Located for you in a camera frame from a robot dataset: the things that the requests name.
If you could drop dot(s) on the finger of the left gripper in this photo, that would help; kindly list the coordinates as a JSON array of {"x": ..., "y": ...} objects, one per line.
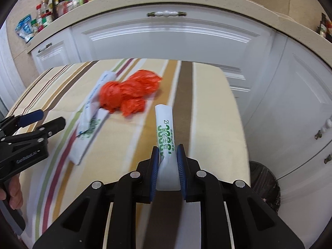
[
  {"x": 52, "y": 127},
  {"x": 30, "y": 118}
]

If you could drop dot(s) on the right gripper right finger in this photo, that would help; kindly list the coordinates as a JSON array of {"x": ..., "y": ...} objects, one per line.
[{"x": 232, "y": 215}]

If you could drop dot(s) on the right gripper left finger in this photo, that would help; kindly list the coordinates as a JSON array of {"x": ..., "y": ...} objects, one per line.
[{"x": 104, "y": 215}]

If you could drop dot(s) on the white green printed wrapper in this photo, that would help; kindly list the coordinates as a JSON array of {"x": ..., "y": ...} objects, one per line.
[{"x": 90, "y": 120}]

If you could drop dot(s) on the red plastic bag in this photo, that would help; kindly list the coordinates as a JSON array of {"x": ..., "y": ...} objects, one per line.
[{"x": 129, "y": 96}]

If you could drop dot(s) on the black trash bin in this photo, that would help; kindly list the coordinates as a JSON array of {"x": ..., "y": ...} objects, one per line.
[{"x": 264, "y": 183}]

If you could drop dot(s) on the white kitchen cabinets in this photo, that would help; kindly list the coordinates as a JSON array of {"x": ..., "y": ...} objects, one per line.
[{"x": 282, "y": 89}]

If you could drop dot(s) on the person left hand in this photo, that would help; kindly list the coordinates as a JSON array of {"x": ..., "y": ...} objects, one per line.
[{"x": 15, "y": 193}]

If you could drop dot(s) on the blue snack packet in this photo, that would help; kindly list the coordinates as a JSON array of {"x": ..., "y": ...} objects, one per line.
[{"x": 24, "y": 29}]

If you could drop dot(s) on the striped tablecloth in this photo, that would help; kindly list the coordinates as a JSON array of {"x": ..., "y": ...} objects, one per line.
[{"x": 206, "y": 122}]

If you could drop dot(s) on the spice rack with bottles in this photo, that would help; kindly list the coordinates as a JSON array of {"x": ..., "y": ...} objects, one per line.
[{"x": 49, "y": 10}]

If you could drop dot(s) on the dark sauce bottle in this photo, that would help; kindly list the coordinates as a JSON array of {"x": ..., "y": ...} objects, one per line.
[{"x": 322, "y": 30}]

